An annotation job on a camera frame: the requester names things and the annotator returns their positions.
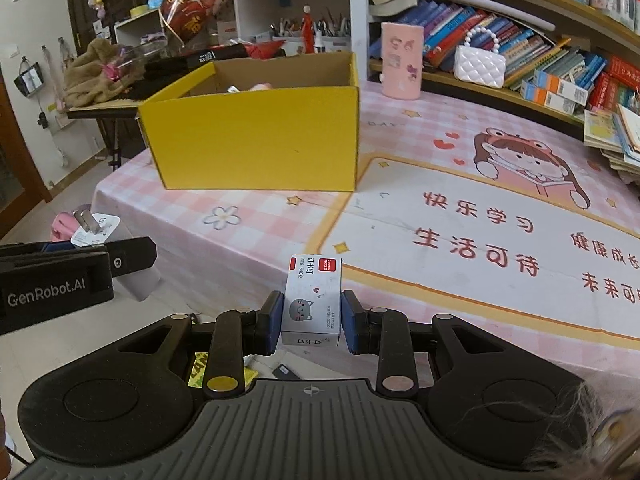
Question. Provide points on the hanging tote bag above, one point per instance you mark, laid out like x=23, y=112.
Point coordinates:
x=29, y=80

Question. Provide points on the red printed box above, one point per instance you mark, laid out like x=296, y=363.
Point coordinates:
x=617, y=82

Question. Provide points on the wooden bookshelf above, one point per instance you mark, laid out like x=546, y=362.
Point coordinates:
x=500, y=92

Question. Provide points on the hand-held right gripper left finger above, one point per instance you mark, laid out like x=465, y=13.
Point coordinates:
x=270, y=325

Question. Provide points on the yellow cardboard box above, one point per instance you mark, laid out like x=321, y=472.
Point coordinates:
x=250, y=145

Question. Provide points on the red figure pen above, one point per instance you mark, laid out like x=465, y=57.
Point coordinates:
x=308, y=32

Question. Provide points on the brown plush cloth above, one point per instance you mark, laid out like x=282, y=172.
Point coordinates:
x=95, y=77

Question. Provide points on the row of leaning colourful books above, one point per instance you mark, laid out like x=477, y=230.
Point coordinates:
x=450, y=25

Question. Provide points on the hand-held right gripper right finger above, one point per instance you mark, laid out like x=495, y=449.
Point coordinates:
x=354, y=327

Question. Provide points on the red gold figure decoration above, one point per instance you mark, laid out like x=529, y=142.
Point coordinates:
x=192, y=0

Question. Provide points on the white paper roll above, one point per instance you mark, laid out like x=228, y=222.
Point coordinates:
x=490, y=5

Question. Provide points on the black stand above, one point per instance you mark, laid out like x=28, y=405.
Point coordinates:
x=100, y=110

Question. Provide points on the pink cylindrical pen holder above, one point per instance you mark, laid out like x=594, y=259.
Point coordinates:
x=402, y=60

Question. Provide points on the yellow black label packet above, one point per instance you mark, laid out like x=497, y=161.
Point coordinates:
x=197, y=372

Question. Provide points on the black long box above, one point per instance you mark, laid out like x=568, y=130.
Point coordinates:
x=200, y=59

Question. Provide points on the group of pens in cups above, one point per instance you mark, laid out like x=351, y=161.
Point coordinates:
x=330, y=32

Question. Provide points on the white charger plug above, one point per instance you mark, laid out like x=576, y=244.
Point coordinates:
x=112, y=227

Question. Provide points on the pink cartoon table mat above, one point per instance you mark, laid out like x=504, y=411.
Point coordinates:
x=425, y=260

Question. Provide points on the white staple box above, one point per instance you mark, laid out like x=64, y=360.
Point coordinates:
x=310, y=305

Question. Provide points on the pink floor item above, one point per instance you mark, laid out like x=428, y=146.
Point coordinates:
x=65, y=227

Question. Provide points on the red folded paper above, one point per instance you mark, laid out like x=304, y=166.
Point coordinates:
x=267, y=49

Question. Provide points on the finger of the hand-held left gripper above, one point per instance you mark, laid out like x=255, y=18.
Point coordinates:
x=57, y=247
x=132, y=257

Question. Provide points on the orange white small carton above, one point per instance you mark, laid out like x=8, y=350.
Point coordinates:
x=562, y=87
x=547, y=99

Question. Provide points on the grey fuzzy fur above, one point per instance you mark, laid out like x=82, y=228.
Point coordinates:
x=590, y=420

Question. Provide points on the stack of children's books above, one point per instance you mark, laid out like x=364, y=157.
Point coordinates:
x=607, y=135

